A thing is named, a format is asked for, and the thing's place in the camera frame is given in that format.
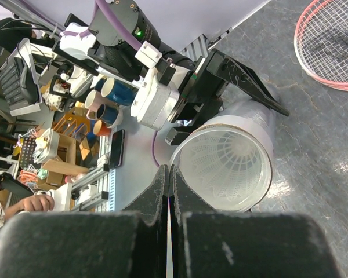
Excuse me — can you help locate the white shuttlecock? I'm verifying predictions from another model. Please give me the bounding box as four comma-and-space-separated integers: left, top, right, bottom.
179, 130, 262, 206

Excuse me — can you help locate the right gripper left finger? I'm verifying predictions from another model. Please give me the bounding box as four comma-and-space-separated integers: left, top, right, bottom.
0, 166, 169, 277

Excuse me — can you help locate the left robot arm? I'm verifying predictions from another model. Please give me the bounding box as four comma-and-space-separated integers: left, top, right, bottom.
59, 1, 289, 145

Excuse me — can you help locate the black smartphone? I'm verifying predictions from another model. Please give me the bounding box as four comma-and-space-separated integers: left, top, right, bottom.
109, 129, 125, 169

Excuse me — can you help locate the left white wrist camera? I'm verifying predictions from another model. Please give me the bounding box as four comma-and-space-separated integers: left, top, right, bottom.
130, 41, 180, 131

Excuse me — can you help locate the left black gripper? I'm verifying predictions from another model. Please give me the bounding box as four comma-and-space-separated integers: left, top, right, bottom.
165, 49, 289, 146

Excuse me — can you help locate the black keyboard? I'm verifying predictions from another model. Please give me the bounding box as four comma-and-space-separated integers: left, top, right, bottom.
0, 57, 39, 110

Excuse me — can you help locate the white shuttlecock tube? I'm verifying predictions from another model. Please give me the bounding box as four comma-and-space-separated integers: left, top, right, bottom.
170, 100, 276, 212

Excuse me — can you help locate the person at desk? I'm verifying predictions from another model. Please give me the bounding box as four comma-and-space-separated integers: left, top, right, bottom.
0, 7, 56, 221

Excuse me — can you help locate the group of background mugs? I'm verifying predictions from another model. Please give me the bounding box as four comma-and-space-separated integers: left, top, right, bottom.
84, 78, 136, 136

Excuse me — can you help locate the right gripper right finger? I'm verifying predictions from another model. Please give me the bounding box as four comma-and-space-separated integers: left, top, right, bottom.
169, 166, 340, 277

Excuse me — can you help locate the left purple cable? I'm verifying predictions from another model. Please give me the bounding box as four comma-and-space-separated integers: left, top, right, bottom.
94, 0, 163, 169

